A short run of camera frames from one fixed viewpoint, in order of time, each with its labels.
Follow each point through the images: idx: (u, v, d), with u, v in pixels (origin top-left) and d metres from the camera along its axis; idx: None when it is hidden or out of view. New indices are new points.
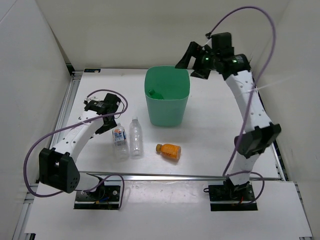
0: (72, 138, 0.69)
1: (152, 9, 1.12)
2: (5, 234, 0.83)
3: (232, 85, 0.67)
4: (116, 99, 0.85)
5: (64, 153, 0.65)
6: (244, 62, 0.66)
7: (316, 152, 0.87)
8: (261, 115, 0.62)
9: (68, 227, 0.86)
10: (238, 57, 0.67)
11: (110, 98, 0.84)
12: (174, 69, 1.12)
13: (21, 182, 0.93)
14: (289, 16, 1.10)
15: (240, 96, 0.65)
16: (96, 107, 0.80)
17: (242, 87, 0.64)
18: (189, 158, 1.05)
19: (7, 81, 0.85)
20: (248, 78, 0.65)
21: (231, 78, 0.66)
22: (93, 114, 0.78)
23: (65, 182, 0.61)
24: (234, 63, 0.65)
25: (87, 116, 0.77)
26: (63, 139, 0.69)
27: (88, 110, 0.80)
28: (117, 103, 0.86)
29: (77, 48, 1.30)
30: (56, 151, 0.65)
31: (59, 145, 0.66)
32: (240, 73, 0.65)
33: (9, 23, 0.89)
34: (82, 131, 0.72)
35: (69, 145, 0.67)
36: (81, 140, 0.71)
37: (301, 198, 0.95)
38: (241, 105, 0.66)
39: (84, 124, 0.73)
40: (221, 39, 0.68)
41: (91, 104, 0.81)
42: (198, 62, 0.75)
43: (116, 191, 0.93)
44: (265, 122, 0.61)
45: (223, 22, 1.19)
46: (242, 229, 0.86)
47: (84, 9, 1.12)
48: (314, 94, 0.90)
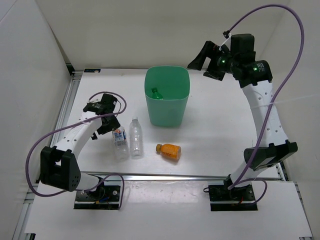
0: (73, 136, 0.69)
1: (153, 9, 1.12)
2: (5, 234, 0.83)
3: (249, 94, 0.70)
4: (113, 98, 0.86)
5: (67, 150, 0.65)
6: (265, 71, 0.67)
7: (316, 152, 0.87)
8: (278, 132, 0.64)
9: (68, 227, 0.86)
10: (259, 64, 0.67)
11: (107, 98, 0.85)
12: (174, 68, 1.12)
13: (21, 182, 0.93)
14: (289, 16, 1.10)
15: (258, 108, 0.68)
16: (94, 108, 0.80)
17: (260, 99, 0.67)
18: (189, 158, 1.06)
19: (7, 81, 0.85)
20: (268, 90, 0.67)
21: (249, 87, 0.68)
22: (93, 114, 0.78)
23: (67, 179, 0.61)
24: (254, 71, 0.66)
25: (86, 117, 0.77)
26: (64, 138, 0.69)
27: (86, 111, 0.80)
28: (114, 102, 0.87)
29: (77, 48, 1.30)
30: (58, 149, 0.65)
31: (60, 143, 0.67)
32: (260, 83, 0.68)
33: (9, 23, 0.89)
34: (82, 130, 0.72)
35: (70, 143, 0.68)
36: (81, 139, 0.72)
37: (301, 198, 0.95)
38: (258, 117, 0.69)
39: (84, 123, 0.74)
40: (243, 41, 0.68)
41: (89, 106, 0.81)
42: (214, 63, 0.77)
43: (116, 191, 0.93)
44: (282, 140, 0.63)
45: (223, 22, 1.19)
46: (242, 229, 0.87)
47: (85, 9, 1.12)
48: (314, 95, 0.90)
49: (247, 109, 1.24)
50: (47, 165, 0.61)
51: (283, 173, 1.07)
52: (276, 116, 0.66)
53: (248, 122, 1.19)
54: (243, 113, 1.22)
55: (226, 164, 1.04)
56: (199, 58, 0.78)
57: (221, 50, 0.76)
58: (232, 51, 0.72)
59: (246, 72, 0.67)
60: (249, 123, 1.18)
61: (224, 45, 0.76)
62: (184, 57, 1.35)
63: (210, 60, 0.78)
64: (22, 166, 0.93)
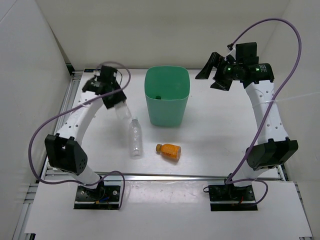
0: (74, 121, 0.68)
1: (153, 9, 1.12)
2: (5, 234, 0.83)
3: (251, 93, 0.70)
4: (112, 70, 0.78)
5: (70, 137, 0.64)
6: (267, 72, 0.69)
7: (316, 152, 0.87)
8: (278, 129, 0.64)
9: (68, 227, 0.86)
10: (262, 65, 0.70)
11: (106, 70, 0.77)
12: (172, 68, 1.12)
13: (21, 181, 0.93)
14: (289, 16, 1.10)
15: (259, 105, 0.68)
16: (94, 87, 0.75)
17: (261, 96, 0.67)
18: (189, 158, 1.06)
19: (7, 81, 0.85)
20: (269, 88, 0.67)
21: (251, 86, 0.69)
22: (93, 95, 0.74)
23: (75, 164, 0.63)
24: (257, 71, 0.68)
25: (86, 98, 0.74)
26: (66, 124, 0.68)
27: (86, 91, 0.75)
28: (114, 74, 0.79)
29: (77, 47, 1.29)
30: (61, 136, 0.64)
31: (62, 130, 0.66)
32: (261, 82, 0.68)
33: (10, 23, 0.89)
34: (83, 114, 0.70)
35: (72, 129, 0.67)
36: (83, 123, 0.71)
37: (301, 198, 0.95)
38: (258, 114, 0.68)
39: (84, 107, 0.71)
40: (246, 47, 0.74)
41: (88, 84, 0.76)
42: (220, 72, 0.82)
43: (116, 191, 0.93)
44: (281, 137, 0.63)
45: (224, 22, 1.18)
46: (242, 229, 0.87)
47: (85, 9, 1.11)
48: (314, 94, 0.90)
49: (247, 109, 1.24)
50: (53, 150, 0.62)
51: (283, 173, 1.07)
52: (277, 114, 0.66)
53: (249, 122, 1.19)
54: (243, 113, 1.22)
55: (226, 164, 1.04)
56: (206, 68, 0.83)
57: (227, 60, 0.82)
58: (236, 57, 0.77)
59: (248, 73, 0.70)
60: (249, 123, 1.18)
61: (229, 56, 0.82)
62: (185, 57, 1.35)
63: (216, 71, 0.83)
64: (22, 166, 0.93)
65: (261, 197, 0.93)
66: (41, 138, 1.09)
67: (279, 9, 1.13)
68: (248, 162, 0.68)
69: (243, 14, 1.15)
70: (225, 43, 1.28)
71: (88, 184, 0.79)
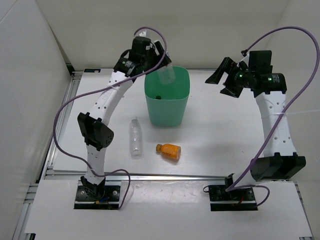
0: (103, 103, 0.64)
1: (154, 9, 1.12)
2: (5, 234, 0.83)
3: (261, 103, 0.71)
4: (145, 43, 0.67)
5: (98, 119, 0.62)
6: (279, 83, 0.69)
7: (316, 152, 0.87)
8: (286, 143, 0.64)
9: (68, 227, 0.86)
10: (275, 76, 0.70)
11: (138, 43, 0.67)
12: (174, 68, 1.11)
13: (21, 181, 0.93)
14: (289, 16, 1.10)
15: (268, 117, 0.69)
16: (124, 66, 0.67)
17: (271, 108, 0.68)
18: (189, 158, 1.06)
19: (7, 80, 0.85)
20: (280, 100, 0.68)
21: (262, 95, 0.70)
22: (123, 76, 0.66)
23: (101, 140, 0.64)
24: (269, 81, 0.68)
25: (116, 79, 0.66)
26: (95, 104, 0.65)
27: (116, 70, 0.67)
28: (147, 47, 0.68)
29: (77, 47, 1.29)
30: (90, 116, 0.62)
31: (91, 110, 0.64)
32: (272, 93, 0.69)
33: (10, 23, 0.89)
34: (111, 96, 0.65)
35: (101, 110, 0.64)
36: (112, 106, 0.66)
37: (301, 198, 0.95)
38: (267, 125, 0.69)
39: (113, 89, 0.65)
40: (260, 54, 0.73)
41: (118, 63, 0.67)
42: (231, 78, 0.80)
43: (116, 191, 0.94)
44: (288, 151, 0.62)
45: (224, 22, 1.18)
46: (242, 229, 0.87)
47: (85, 9, 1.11)
48: (314, 94, 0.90)
49: (248, 110, 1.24)
50: (82, 127, 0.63)
51: None
52: (287, 128, 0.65)
53: (249, 122, 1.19)
54: (243, 113, 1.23)
55: (226, 164, 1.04)
56: (217, 73, 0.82)
57: (239, 66, 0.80)
58: (249, 64, 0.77)
59: (260, 83, 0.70)
60: (250, 123, 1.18)
61: (242, 62, 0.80)
62: (185, 57, 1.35)
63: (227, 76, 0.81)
64: (22, 166, 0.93)
65: (260, 201, 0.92)
66: (41, 138, 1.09)
67: (279, 10, 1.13)
68: (253, 171, 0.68)
69: (243, 14, 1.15)
70: (225, 43, 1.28)
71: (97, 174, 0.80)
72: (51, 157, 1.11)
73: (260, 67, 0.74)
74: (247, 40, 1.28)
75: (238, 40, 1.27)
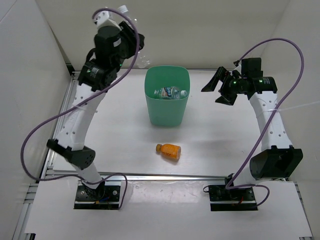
0: (71, 127, 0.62)
1: (153, 8, 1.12)
2: (5, 234, 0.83)
3: (255, 104, 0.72)
4: (111, 39, 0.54)
5: (67, 146, 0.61)
6: (270, 84, 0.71)
7: (317, 152, 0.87)
8: (281, 137, 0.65)
9: (68, 227, 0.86)
10: (266, 79, 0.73)
11: (102, 44, 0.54)
12: (173, 67, 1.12)
13: (21, 182, 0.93)
14: (290, 16, 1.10)
15: (262, 114, 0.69)
16: (90, 76, 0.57)
17: (264, 105, 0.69)
18: (189, 157, 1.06)
19: (7, 80, 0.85)
20: (272, 98, 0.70)
21: (254, 96, 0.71)
22: (90, 90, 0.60)
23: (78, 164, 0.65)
24: (260, 83, 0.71)
25: (82, 96, 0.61)
26: (63, 129, 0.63)
27: (83, 83, 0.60)
28: (115, 43, 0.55)
29: (77, 47, 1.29)
30: (59, 144, 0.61)
31: (60, 137, 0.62)
32: (264, 92, 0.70)
33: (9, 23, 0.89)
34: (79, 118, 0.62)
35: (69, 137, 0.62)
36: (81, 127, 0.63)
37: (301, 198, 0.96)
38: (261, 123, 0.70)
39: (80, 108, 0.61)
40: (250, 61, 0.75)
41: (84, 74, 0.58)
42: (226, 86, 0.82)
43: (116, 191, 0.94)
44: (285, 145, 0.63)
45: (223, 22, 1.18)
46: (242, 228, 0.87)
47: (84, 9, 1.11)
48: (315, 94, 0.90)
49: (248, 109, 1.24)
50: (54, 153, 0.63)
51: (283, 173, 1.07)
52: (281, 123, 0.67)
53: (249, 122, 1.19)
54: (243, 114, 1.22)
55: (226, 164, 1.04)
56: (212, 82, 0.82)
57: (232, 75, 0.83)
58: (242, 71, 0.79)
59: (252, 85, 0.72)
60: (249, 123, 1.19)
61: (235, 71, 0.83)
62: (184, 57, 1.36)
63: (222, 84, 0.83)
64: (22, 166, 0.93)
65: (260, 202, 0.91)
66: (41, 138, 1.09)
67: (278, 10, 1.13)
68: (253, 171, 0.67)
69: (243, 14, 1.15)
70: (225, 43, 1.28)
71: (90, 183, 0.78)
72: (51, 157, 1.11)
73: (250, 73, 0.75)
74: (247, 40, 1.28)
75: (238, 40, 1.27)
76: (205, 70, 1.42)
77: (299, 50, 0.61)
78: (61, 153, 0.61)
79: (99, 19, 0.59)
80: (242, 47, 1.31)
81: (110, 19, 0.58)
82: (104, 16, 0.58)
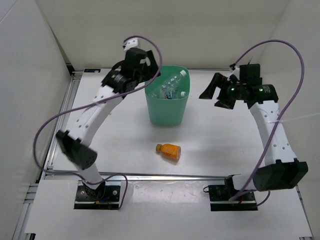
0: (85, 121, 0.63)
1: (153, 8, 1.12)
2: (5, 234, 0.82)
3: (256, 113, 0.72)
4: (139, 56, 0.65)
5: (77, 138, 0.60)
6: (271, 92, 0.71)
7: (317, 152, 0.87)
8: (285, 149, 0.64)
9: (68, 228, 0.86)
10: (265, 87, 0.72)
11: (131, 57, 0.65)
12: (173, 67, 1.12)
13: (21, 182, 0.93)
14: (290, 16, 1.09)
15: (264, 125, 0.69)
16: (114, 81, 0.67)
17: (266, 116, 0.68)
18: (189, 157, 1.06)
19: (6, 80, 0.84)
20: (273, 108, 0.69)
21: (255, 105, 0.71)
22: (109, 92, 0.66)
23: (80, 162, 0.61)
24: (260, 92, 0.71)
25: (102, 95, 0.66)
26: (77, 122, 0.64)
27: (104, 86, 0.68)
28: (141, 60, 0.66)
29: (77, 47, 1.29)
30: (69, 135, 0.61)
31: (72, 129, 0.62)
32: (265, 102, 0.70)
33: (9, 23, 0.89)
34: (95, 114, 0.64)
35: (81, 129, 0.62)
36: (95, 123, 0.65)
37: (301, 198, 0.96)
38: (264, 134, 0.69)
39: (98, 105, 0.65)
40: (249, 69, 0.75)
41: (108, 78, 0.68)
42: (224, 92, 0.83)
43: (116, 191, 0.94)
44: (289, 158, 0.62)
45: (223, 22, 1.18)
46: (243, 229, 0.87)
47: (84, 9, 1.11)
48: (316, 94, 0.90)
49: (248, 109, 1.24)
50: (61, 146, 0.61)
51: None
52: (284, 135, 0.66)
53: (249, 122, 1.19)
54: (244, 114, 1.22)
55: (226, 164, 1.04)
56: (210, 89, 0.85)
57: (229, 80, 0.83)
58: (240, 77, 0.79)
59: (252, 94, 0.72)
60: (250, 123, 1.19)
61: (232, 76, 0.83)
62: (184, 57, 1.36)
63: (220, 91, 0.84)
64: (22, 166, 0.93)
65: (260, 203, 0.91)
66: (41, 138, 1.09)
67: (279, 9, 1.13)
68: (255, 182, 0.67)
69: (243, 14, 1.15)
70: (225, 43, 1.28)
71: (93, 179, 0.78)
72: (51, 157, 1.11)
73: (249, 80, 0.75)
74: (247, 40, 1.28)
75: (238, 40, 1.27)
76: (205, 70, 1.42)
77: (301, 60, 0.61)
78: (70, 145, 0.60)
79: (128, 44, 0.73)
80: (242, 46, 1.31)
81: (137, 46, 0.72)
82: (133, 43, 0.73)
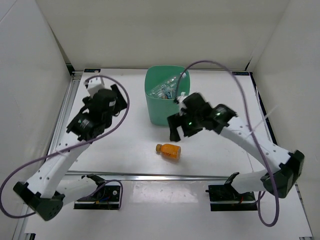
0: (46, 172, 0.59)
1: (153, 8, 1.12)
2: (5, 234, 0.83)
3: (229, 136, 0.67)
4: (107, 99, 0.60)
5: (36, 193, 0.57)
6: (227, 111, 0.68)
7: (317, 152, 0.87)
8: (277, 151, 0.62)
9: (68, 228, 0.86)
10: (219, 108, 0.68)
11: (99, 100, 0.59)
12: (172, 67, 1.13)
13: (21, 181, 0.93)
14: (290, 16, 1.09)
15: (244, 142, 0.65)
16: (80, 127, 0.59)
17: (241, 133, 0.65)
18: (189, 157, 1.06)
19: (6, 80, 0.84)
20: (240, 122, 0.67)
21: (225, 130, 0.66)
22: (75, 139, 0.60)
23: (42, 215, 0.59)
24: (220, 116, 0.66)
25: (66, 143, 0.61)
26: (38, 172, 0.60)
27: (70, 131, 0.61)
28: (110, 103, 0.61)
29: (77, 48, 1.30)
30: (28, 189, 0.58)
31: (32, 181, 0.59)
32: (231, 121, 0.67)
33: (9, 23, 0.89)
34: (58, 164, 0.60)
35: (42, 181, 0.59)
36: (58, 172, 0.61)
37: (301, 198, 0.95)
38: (249, 149, 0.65)
39: (61, 154, 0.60)
40: (194, 100, 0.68)
41: (73, 124, 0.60)
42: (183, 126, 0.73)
43: (116, 191, 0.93)
44: (285, 155, 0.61)
45: (223, 22, 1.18)
46: (242, 229, 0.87)
47: (84, 9, 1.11)
48: (316, 94, 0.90)
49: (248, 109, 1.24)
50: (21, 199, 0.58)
51: None
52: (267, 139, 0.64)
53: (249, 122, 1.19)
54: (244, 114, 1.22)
55: (226, 164, 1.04)
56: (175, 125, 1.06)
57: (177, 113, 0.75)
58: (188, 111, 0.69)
59: (216, 122, 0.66)
60: None
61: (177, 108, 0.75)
62: (184, 57, 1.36)
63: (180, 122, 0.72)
64: (22, 166, 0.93)
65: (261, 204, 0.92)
66: (41, 138, 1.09)
67: (279, 9, 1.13)
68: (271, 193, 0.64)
69: (243, 14, 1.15)
70: (225, 43, 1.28)
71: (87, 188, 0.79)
72: None
73: (200, 110, 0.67)
74: (247, 40, 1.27)
75: (238, 40, 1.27)
76: (205, 70, 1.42)
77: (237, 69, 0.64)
78: (29, 200, 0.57)
79: (91, 82, 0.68)
80: (242, 46, 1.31)
81: (101, 84, 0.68)
82: (96, 81, 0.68)
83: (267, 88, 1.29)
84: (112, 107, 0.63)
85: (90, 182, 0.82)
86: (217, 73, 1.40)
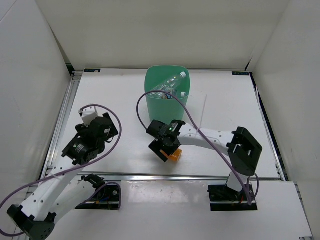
0: (41, 196, 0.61)
1: (152, 9, 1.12)
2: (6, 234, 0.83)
3: (187, 141, 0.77)
4: (103, 127, 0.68)
5: (30, 216, 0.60)
6: (179, 123, 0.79)
7: (317, 151, 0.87)
8: (222, 134, 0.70)
9: (68, 228, 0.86)
10: (174, 124, 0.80)
11: (96, 127, 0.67)
12: (171, 67, 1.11)
13: (22, 181, 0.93)
14: (290, 15, 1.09)
15: (197, 140, 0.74)
16: (76, 151, 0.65)
17: (191, 134, 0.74)
18: (189, 158, 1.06)
19: (6, 80, 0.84)
20: (188, 127, 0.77)
21: (181, 139, 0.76)
22: (70, 164, 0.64)
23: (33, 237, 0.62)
24: (171, 130, 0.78)
25: (62, 167, 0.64)
26: (33, 196, 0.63)
27: (65, 155, 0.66)
28: (105, 130, 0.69)
29: (77, 48, 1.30)
30: (23, 211, 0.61)
31: (27, 204, 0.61)
32: (181, 129, 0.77)
33: (9, 23, 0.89)
34: (53, 187, 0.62)
35: (36, 204, 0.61)
36: (52, 196, 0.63)
37: (301, 198, 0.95)
38: (205, 144, 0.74)
39: (56, 178, 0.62)
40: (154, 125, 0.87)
41: (68, 148, 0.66)
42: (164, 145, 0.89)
43: (116, 191, 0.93)
44: (231, 135, 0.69)
45: (223, 22, 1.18)
46: (242, 229, 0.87)
47: (84, 9, 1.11)
48: (315, 94, 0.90)
49: (248, 109, 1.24)
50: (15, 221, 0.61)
51: (283, 173, 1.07)
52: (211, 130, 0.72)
53: (248, 122, 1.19)
54: (243, 114, 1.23)
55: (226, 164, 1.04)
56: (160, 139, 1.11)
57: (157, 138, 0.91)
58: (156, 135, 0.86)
59: (172, 137, 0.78)
60: (249, 124, 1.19)
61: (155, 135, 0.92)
62: (184, 57, 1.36)
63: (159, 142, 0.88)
64: (22, 166, 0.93)
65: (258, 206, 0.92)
66: (41, 138, 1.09)
67: (279, 9, 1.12)
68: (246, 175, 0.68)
69: (243, 14, 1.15)
70: (225, 43, 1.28)
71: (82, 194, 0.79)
72: (51, 157, 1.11)
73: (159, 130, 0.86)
74: (247, 39, 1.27)
75: (238, 39, 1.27)
76: (204, 70, 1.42)
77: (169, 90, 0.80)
78: (21, 223, 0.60)
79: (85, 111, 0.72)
80: (242, 46, 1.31)
81: (96, 112, 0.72)
82: (90, 110, 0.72)
83: (267, 88, 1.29)
84: (107, 133, 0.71)
85: (85, 189, 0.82)
86: (217, 73, 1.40)
